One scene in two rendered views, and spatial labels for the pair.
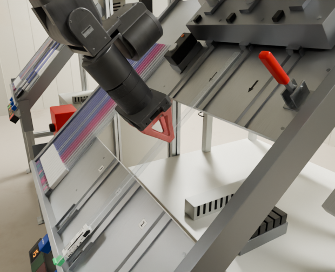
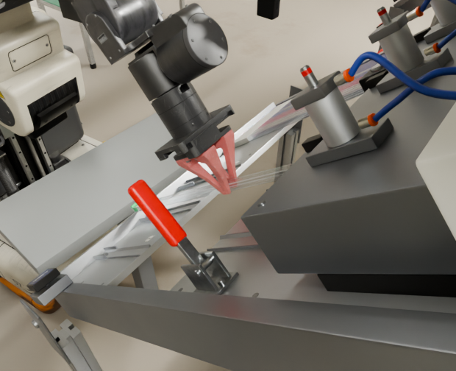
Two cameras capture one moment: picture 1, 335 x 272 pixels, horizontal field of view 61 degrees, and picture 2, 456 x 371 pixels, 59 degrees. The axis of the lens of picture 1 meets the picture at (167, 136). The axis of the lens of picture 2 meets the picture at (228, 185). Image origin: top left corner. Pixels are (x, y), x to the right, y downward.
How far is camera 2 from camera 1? 0.54 m
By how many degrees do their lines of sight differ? 60
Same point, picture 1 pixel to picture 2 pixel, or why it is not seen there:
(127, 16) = (160, 29)
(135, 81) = (165, 106)
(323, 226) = not seen: outside the picture
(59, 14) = (83, 14)
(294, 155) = (151, 322)
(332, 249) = not seen: outside the picture
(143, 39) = (172, 64)
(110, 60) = (137, 73)
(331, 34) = (271, 250)
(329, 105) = (192, 327)
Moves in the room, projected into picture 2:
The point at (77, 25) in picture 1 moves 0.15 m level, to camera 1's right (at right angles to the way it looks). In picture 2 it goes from (93, 30) to (120, 98)
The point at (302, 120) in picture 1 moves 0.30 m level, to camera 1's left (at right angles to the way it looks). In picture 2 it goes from (159, 301) to (98, 113)
